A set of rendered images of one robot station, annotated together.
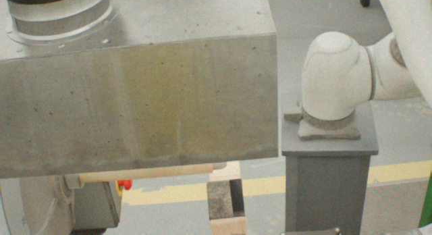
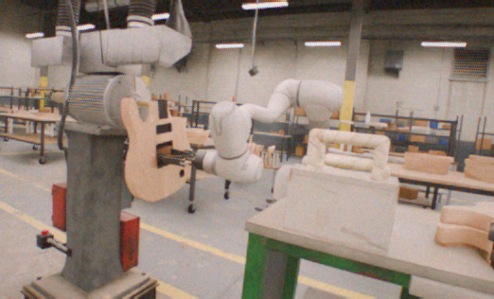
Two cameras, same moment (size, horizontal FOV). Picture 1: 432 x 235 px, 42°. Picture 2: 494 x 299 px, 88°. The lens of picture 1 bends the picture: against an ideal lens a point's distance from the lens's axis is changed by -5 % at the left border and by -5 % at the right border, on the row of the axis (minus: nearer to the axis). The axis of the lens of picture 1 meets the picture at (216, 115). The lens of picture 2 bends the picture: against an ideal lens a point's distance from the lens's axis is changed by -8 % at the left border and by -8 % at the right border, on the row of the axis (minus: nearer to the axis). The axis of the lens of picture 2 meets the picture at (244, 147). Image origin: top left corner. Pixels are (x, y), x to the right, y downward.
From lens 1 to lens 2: 102 cm
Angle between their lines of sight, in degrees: 39
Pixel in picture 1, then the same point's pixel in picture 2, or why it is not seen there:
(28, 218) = (112, 92)
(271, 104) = (159, 45)
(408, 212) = not seen: outside the picture
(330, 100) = (280, 189)
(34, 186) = (119, 87)
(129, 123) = (133, 49)
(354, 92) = not seen: hidden behind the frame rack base
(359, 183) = not seen: hidden behind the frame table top
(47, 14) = (131, 25)
